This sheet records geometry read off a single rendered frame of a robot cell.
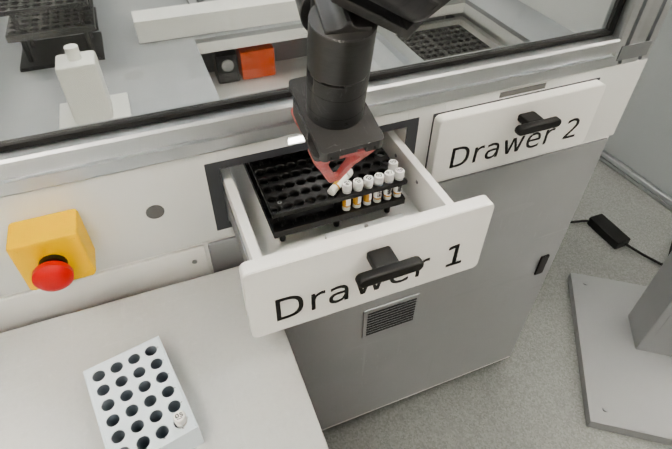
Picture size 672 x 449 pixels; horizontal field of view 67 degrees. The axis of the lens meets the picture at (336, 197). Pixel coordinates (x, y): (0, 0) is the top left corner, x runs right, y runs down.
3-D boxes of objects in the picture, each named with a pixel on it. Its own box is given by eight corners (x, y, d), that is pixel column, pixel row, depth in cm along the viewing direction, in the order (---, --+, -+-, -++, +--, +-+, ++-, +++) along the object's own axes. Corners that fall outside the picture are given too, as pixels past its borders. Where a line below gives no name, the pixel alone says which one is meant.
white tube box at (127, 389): (204, 442, 53) (198, 426, 51) (123, 489, 50) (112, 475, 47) (165, 352, 61) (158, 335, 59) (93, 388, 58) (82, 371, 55)
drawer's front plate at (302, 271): (477, 266, 64) (496, 202, 57) (252, 339, 56) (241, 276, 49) (469, 256, 65) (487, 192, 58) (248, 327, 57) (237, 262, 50)
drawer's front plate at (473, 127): (583, 142, 84) (607, 83, 77) (430, 183, 76) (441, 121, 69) (576, 137, 85) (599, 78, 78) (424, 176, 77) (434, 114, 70)
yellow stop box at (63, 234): (97, 279, 59) (77, 236, 54) (30, 297, 57) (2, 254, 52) (96, 248, 63) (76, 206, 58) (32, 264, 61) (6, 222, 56)
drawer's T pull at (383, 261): (424, 270, 53) (425, 261, 52) (358, 290, 51) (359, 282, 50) (407, 246, 56) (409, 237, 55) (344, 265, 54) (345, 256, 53)
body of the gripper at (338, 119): (345, 80, 55) (351, 22, 48) (383, 150, 49) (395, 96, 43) (287, 93, 53) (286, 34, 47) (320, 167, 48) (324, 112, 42)
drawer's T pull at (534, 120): (560, 127, 73) (563, 118, 72) (517, 137, 71) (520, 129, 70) (544, 114, 76) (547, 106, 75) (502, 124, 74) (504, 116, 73)
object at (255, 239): (460, 252, 64) (469, 217, 60) (261, 314, 57) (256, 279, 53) (340, 96, 91) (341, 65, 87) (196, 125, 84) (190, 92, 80)
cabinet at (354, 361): (510, 369, 143) (620, 134, 89) (127, 523, 114) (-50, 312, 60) (369, 169, 208) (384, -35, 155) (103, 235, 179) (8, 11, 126)
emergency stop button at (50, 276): (79, 289, 56) (66, 265, 54) (39, 299, 55) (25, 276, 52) (78, 269, 58) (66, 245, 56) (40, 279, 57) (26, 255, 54)
